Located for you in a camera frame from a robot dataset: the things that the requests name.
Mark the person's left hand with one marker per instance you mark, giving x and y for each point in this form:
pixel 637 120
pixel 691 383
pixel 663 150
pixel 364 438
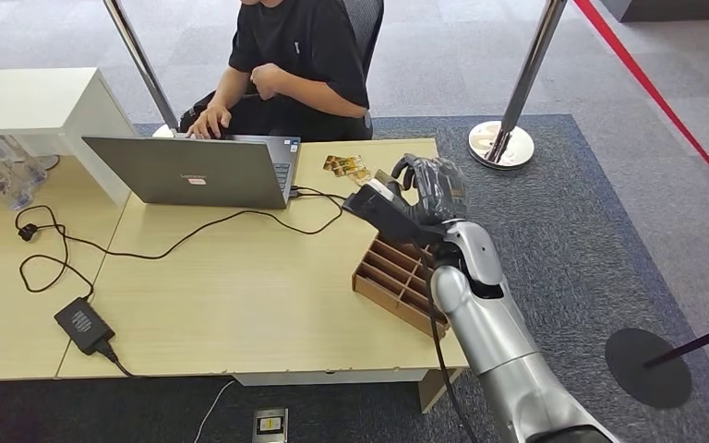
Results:
pixel 267 81

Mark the person's right hand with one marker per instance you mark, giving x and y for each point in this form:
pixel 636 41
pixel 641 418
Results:
pixel 207 122

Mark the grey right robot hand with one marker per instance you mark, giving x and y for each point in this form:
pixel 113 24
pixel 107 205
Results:
pixel 437 189

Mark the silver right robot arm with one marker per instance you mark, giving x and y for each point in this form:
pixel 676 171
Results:
pixel 489 330

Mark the person's left forearm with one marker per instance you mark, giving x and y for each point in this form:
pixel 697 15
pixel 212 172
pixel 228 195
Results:
pixel 324 101

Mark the person's right forearm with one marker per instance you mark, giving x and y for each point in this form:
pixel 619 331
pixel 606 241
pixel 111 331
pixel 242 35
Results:
pixel 227 88

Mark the person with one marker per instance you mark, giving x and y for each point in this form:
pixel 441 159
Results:
pixel 305 43

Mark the gold patterned card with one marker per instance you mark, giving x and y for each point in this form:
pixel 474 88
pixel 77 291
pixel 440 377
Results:
pixel 360 174
pixel 334 164

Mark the wooden slotted card organizer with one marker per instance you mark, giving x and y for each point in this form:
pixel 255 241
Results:
pixel 391 275

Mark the clear plastic wrap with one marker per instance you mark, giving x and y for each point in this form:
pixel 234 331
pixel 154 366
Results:
pixel 446 189

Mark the grey laptop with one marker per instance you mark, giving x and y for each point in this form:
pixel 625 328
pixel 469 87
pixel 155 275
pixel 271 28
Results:
pixel 195 171

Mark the black mesh office chair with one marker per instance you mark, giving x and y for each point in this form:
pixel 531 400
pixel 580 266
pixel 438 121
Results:
pixel 367 24

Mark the white side table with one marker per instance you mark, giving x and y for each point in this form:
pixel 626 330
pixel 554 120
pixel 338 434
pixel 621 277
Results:
pixel 24 98

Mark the wooden desk leg panel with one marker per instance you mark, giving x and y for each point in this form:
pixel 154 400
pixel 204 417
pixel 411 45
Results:
pixel 437 388

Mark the black power adapter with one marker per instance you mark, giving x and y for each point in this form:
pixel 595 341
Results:
pixel 83 325

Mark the red barrier belt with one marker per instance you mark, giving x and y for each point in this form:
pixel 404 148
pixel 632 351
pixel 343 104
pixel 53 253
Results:
pixel 654 92

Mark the silver box yellow label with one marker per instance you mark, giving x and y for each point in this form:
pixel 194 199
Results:
pixel 270 425

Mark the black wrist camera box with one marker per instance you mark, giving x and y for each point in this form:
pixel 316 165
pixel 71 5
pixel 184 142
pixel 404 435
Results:
pixel 385 217

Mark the chrome stanchion post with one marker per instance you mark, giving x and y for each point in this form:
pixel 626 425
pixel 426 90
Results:
pixel 140 61
pixel 530 61

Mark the black stanchion post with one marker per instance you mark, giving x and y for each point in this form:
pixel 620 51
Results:
pixel 648 373

